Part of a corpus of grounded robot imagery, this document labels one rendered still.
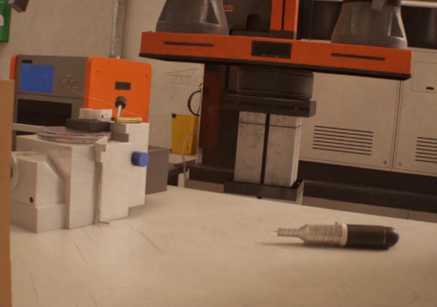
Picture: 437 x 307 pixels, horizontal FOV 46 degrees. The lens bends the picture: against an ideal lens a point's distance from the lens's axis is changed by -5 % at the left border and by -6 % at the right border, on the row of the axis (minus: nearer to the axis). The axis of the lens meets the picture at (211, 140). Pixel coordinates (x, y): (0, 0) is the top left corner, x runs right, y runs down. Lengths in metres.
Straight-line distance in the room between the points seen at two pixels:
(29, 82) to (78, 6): 2.10
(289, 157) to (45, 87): 1.10
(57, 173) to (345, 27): 0.65
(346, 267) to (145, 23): 3.26
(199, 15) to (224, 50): 0.09
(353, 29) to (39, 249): 0.71
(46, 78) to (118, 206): 1.31
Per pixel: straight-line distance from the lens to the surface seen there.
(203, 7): 1.09
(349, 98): 2.11
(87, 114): 0.67
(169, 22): 1.09
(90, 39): 3.93
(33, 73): 1.97
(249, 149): 1.05
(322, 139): 2.13
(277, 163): 1.05
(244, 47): 1.03
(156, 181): 0.73
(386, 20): 1.04
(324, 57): 1.01
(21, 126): 0.71
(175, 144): 2.35
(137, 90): 2.08
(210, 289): 0.45
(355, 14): 1.04
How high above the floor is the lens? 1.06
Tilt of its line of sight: 6 degrees down
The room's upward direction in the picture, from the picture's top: 5 degrees clockwise
